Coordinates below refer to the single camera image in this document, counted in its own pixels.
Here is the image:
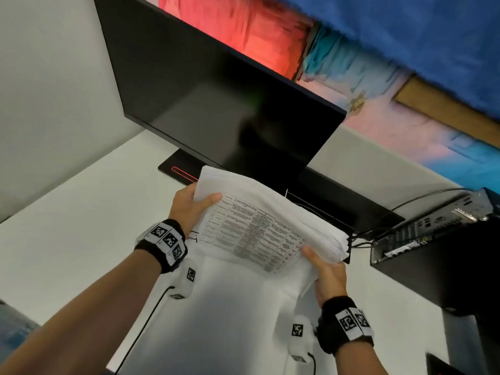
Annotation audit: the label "stack of white printed papers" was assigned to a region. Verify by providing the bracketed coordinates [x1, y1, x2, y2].
[192, 165, 351, 298]

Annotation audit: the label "black desktop computer case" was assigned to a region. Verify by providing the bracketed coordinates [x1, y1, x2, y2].
[370, 187, 500, 317]

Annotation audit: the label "black monitor stand base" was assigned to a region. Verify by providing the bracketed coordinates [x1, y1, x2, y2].
[158, 148, 405, 238]

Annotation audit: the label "large white sheet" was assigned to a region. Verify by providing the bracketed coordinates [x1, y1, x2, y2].
[117, 230, 329, 375]

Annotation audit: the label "black computer monitor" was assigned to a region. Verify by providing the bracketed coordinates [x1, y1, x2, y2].
[93, 0, 347, 196]

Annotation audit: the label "person's right hand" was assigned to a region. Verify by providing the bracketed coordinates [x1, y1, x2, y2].
[301, 246, 348, 309]

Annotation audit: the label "person's left hand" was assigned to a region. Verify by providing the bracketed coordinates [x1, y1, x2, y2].
[168, 183, 223, 239]

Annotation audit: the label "person's right forearm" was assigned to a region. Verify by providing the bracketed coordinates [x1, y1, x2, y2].
[332, 341, 388, 375]

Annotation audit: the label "black computer cables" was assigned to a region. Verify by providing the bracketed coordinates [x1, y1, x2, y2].
[349, 187, 474, 248]

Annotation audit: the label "blue grey object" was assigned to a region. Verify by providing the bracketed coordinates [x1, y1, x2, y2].
[0, 301, 40, 363]

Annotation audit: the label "colourful wall painting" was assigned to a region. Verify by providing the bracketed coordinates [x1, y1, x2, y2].
[139, 0, 500, 194]

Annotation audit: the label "white wrist camera with marker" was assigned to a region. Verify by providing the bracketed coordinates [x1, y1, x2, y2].
[287, 314, 315, 364]
[169, 258, 198, 301]

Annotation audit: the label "person's left forearm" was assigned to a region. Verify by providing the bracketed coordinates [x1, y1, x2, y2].
[0, 249, 163, 375]

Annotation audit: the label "black wristband with marker tags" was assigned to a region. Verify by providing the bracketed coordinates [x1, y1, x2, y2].
[134, 218, 189, 274]
[316, 296, 375, 356]

